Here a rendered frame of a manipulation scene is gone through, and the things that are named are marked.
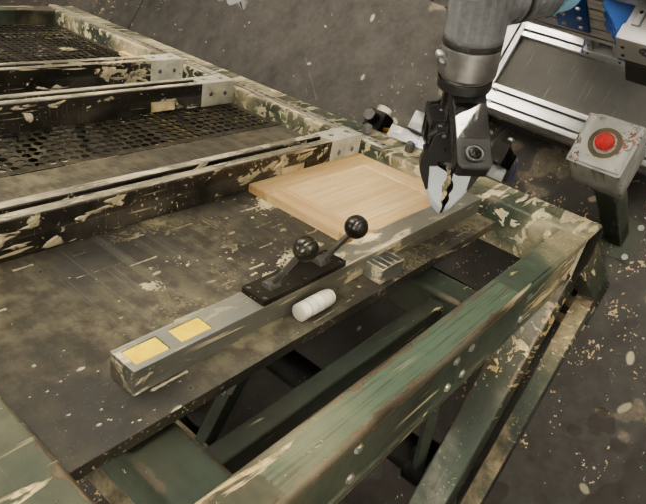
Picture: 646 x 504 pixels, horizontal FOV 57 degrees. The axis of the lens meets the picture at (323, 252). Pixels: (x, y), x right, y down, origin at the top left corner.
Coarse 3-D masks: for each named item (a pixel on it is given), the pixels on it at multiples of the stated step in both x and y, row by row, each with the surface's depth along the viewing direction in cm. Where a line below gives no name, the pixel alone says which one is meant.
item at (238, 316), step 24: (408, 216) 123; (432, 216) 125; (456, 216) 132; (360, 240) 110; (384, 240) 112; (408, 240) 117; (360, 264) 105; (312, 288) 95; (216, 312) 84; (240, 312) 85; (264, 312) 87; (288, 312) 93; (144, 336) 77; (168, 336) 78; (216, 336) 81; (240, 336) 85; (120, 360) 72; (168, 360) 75; (192, 360) 79; (120, 384) 74; (144, 384) 73
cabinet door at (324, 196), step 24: (312, 168) 143; (336, 168) 145; (360, 168) 149; (384, 168) 151; (264, 192) 127; (288, 192) 128; (312, 192) 131; (336, 192) 134; (360, 192) 136; (384, 192) 138; (408, 192) 141; (312, 216) 120; (336, 216) 122; (384, 216) 126
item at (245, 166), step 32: (192, 160) 121; (224, 160) 125; (256, 160) 127; (288, 160) 136; (320, 160) 146; (64, 192) 100; (96, 192) 102; (128, 192) 105; (160, 192) 110; (192, 192) 117; (224, 192) 124; (0, 224) 89; (32, 224) 93; (64, 224) 97; (96, 224) 102; (128, 224) 108; (0, 256) 91
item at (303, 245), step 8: (296, 240) 83; (304, 240) 82; (312, 240) 82; (296, 248) 82; (304, 248) 81; (312, 248) 82; (296, 256) 82; (304, 256) 82; (312, 256) 82; (288, 264) 86; (280, 272) 87; (264, 280) 89; (272, 280) 89; (272, 288) 89
